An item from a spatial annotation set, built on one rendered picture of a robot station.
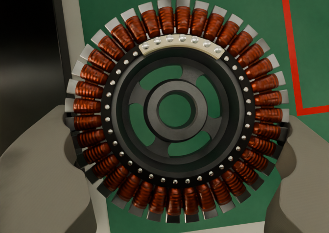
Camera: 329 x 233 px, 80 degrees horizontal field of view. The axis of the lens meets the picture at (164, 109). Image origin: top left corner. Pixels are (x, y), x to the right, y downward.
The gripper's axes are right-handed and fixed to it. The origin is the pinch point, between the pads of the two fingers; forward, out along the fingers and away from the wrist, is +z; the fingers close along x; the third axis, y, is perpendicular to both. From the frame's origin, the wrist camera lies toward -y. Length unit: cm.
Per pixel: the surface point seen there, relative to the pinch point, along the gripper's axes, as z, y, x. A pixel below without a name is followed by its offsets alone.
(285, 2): 16.7, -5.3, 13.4
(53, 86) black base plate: 9.3, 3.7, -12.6
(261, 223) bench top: 3.3, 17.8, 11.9
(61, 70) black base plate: 10.2, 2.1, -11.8
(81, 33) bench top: 14.5, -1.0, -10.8
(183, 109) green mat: 10.0, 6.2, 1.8
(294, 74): 12.3, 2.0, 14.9
